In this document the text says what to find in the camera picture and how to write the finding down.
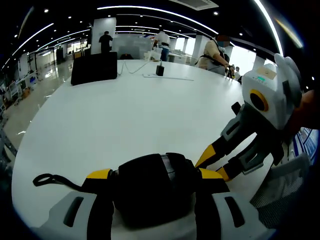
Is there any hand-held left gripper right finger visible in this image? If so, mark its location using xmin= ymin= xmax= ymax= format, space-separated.
xmin=193 ymin=167 xmax=277 ymax=240

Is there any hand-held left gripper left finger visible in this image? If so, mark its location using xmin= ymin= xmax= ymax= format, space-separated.
xmin=32 ymin=168 xmax=116 ymax=240

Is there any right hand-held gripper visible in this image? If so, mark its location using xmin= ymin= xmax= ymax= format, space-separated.
xmin=194 ymin=53 xmax=304 ymax=182

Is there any grey mesh office chair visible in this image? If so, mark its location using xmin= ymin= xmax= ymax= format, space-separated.
xmin=249 ymin=151 xmax=312 ymax=230

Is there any blue white printed object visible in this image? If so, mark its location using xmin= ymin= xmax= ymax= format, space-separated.
xmin=291 ymin=126 xmax=320 ymax=163

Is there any white flat strip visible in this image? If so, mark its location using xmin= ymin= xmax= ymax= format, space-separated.
xmin=142 ymin=72 xmax=195 ymax=82

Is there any black flat case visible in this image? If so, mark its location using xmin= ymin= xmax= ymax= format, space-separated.
xmin=70 ymin=51 xmax=119 ymax=87

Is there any white partition screen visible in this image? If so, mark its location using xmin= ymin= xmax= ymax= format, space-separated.
xmin=111 ymin=33 xmax=154 ymax=60

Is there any white pillar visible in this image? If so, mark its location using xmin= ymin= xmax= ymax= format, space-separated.
xmin=90 ymin=17 xmax=118 ymax=55

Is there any white cable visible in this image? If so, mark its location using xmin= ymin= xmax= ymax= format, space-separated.
xmin=116 ymin=59 xmax=151 ymax=76

